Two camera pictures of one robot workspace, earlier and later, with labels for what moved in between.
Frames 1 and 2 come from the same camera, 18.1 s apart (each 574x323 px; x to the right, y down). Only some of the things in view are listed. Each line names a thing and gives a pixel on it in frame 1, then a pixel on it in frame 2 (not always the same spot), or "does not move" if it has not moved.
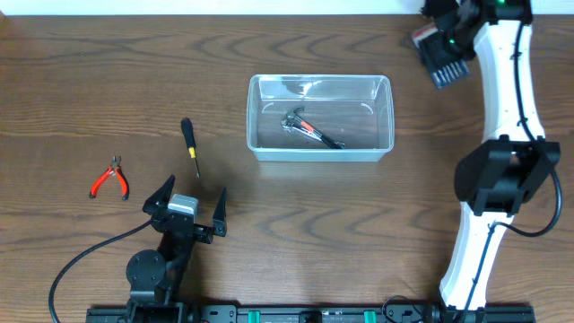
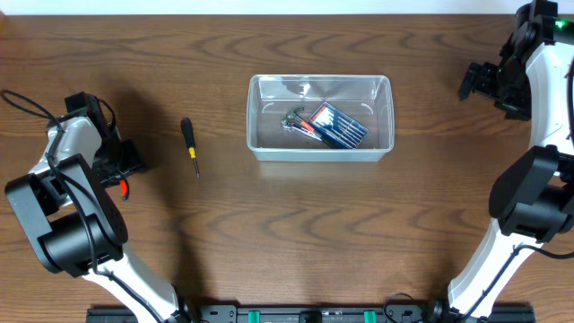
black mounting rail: x=415 y=313 does not move
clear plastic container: x=320 y=117 does not move
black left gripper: x=186 y=224 -> x=124 y=158
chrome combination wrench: x=286 y=125 does not move
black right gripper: x=431 y=43 -> x=517 y=108
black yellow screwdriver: x=189 y=135 does not move
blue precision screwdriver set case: x=444 y=74 -> x=337 y=127
